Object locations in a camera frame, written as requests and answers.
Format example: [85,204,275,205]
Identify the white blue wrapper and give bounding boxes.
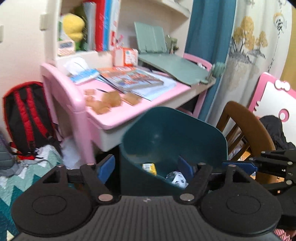
[166,171,188,189]

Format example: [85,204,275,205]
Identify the yogurt drink bottle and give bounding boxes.
[142,163,157,176]

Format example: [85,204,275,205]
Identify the teal trash bin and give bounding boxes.
[119,107,228,196]

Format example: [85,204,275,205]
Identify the black wooden chair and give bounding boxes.
[216,101,278,183]

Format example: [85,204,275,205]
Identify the teal zigzag quilt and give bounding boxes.
[1,145,63,240]

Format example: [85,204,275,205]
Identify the pink hello kitty board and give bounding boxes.
[248,72,296,144]

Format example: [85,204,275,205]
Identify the pink desk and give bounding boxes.
[40,63,216,165]

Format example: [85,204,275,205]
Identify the red black backpack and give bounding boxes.
[3,81,62,160]

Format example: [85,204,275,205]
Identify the purple grey backpack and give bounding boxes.
[0,133,24,177]

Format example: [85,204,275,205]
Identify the stack of magazines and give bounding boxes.
[98,67,177,101]

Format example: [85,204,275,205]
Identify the white printed curtain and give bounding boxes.
[206,1,293,125]

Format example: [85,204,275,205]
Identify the orange white box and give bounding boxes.
[113,47,138,67]

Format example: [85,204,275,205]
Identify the white digital clock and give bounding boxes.
[57,40,76,56]

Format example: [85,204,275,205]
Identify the green reading stand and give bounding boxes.
[134,22,225,87]

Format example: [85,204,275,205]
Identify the blue curtain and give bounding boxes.
[185,0,237,126]

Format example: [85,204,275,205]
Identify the yellow plush toy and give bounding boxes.
[61,14,85,42]

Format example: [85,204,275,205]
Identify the row of books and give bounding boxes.
[82,1,121,52]

